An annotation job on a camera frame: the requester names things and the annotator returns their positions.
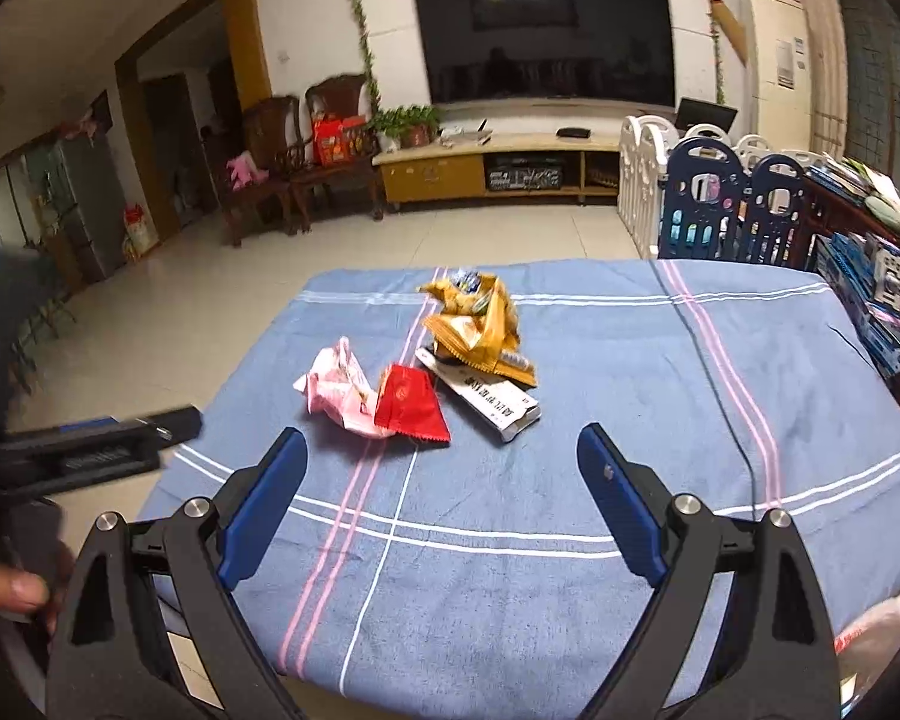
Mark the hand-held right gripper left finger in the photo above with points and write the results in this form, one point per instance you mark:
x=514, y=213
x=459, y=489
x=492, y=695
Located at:
x=264, y=510

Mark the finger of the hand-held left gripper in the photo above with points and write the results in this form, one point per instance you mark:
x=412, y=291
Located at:
x=120, y=427

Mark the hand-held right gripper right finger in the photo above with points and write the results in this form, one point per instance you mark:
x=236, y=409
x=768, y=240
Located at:
x=619, y=499

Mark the translucent plastic bag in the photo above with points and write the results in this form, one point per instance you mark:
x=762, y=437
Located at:
x=881, y=637

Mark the person's left hand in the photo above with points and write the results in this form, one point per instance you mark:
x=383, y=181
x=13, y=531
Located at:
x=15, y=591

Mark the pink plastic wrapper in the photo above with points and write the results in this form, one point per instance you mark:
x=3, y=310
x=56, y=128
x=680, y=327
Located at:
x=337, y=390

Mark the white and grey packet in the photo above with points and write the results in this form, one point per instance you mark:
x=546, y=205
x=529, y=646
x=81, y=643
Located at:
x=487, y=397

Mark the blue striped tablecloth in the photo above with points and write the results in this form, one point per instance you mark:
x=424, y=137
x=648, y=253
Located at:
x=495, y=615

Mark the grey refrigerator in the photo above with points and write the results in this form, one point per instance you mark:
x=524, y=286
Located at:
x=90, y=202

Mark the red foil wrapper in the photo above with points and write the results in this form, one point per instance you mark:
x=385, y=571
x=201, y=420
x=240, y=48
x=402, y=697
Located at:
x=409, y=405

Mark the red and white bag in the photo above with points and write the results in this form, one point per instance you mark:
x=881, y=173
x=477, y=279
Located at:
x=140, y=231

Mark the yellow snack packet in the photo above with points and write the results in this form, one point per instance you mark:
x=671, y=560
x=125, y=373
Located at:
x=476, y=330

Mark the pink plush toy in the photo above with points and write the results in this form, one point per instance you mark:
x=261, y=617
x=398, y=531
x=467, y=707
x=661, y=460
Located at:
x=242, y=170

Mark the blue baby fence panel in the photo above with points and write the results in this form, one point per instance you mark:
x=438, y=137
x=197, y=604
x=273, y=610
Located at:
x=705, y=210

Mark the stack of blue boxes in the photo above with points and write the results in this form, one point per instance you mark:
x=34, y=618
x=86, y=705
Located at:
x=862, y=300

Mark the white baby fence panel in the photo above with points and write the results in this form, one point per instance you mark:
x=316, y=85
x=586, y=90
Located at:
x=641, y=180

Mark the dark wooden armchair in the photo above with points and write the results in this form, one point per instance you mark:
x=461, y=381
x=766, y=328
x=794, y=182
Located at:
x=337, y=97
x=266, y=135

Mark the black audio amplifier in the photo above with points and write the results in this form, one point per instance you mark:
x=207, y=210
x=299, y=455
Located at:
x=525, y=174

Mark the dark wooden side table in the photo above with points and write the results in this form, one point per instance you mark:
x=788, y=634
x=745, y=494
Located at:
x=832, y=217

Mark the red gift box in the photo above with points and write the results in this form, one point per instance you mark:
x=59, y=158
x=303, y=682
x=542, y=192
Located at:
x=339, y=141

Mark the small black set-top box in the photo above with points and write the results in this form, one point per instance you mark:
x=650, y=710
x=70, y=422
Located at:
x=573, y=133

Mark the wooden television cabinet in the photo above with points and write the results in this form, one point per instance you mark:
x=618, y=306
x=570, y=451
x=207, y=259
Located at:
x=427, y=172

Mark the black laptop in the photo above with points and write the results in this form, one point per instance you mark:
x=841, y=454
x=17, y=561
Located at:
x=706, y=116

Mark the green potted plant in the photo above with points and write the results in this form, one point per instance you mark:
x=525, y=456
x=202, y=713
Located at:
x=405, y=124

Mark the white standing air conditioner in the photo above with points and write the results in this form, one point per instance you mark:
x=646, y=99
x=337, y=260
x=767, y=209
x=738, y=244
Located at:
x=776, y=67

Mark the large black television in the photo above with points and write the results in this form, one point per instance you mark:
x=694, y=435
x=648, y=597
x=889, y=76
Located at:
x=544, y=37

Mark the green vine garland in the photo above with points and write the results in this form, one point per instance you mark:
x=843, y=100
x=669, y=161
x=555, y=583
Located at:
x=709, y=15
x=361, y=22

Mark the brown cardboard piece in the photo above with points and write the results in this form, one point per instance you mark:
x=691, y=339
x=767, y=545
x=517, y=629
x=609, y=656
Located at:
x=729, y=30

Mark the beige curtain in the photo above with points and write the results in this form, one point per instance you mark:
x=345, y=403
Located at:
x=825, y=52

